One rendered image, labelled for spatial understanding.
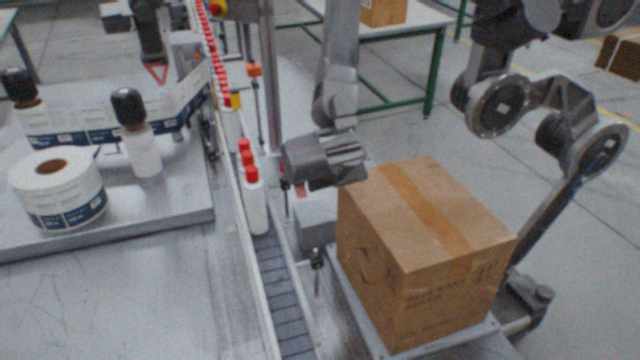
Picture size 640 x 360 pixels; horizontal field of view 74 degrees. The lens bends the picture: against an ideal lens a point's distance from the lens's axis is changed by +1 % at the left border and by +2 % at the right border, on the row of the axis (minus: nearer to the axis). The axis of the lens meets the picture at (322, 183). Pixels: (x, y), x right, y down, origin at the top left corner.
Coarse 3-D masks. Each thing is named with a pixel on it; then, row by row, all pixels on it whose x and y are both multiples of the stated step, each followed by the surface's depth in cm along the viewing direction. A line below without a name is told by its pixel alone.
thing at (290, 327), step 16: (240, 192) 128; (272, 224) 117; (256, 240) 112; (272, 240) 112; (256, 256) 107; (272, 256) 107; (272, 272) 103; (288, 272) 103; (272, 288) 99; (288, 288) 99; (272, 304) 96; (288, 304) 96; (272, 320) 93; (288, 320) 93; (304, 320) 93; (288, 336) 90; (304, 336) 90; (288, 352) 87; (304, 352) 87
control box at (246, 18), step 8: (208, 0) 126; (216, 0) 125; (224, 0) 124; (256, 0) 121; (224, 8) 125; (232, 8) 125; (240, 8) 124; (248, 8) 123; (256, 8) 123; (216, 16) 128; (224, 16) 127; (232, 16) 126; (240, 16) 126; (248, 16) 125; (256, 16) 124
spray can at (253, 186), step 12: (252, 168) 103; (252, 180) 103; (252, 192) 104; (264, 192) 107; (252, 204) 106; (264, 204) 108; (252, 216) 109; (264, 216) 110; (252, 228) 112; (264, 228) 112
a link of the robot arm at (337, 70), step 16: (336, 0) 67; (352, 0) 67; (336, 16) 67; (352, 16) 67; (336, 32) 66; (352, 32) 67; (336, 48) 66; (352, 48) 67; (320, 64) 68; (336, 64) 65; (352, 64) 66; (320, 80) 66; (336, 80) 65; (352, 80) 66; (320, 96) 65; (352, 96) 65; (320, 112) 65
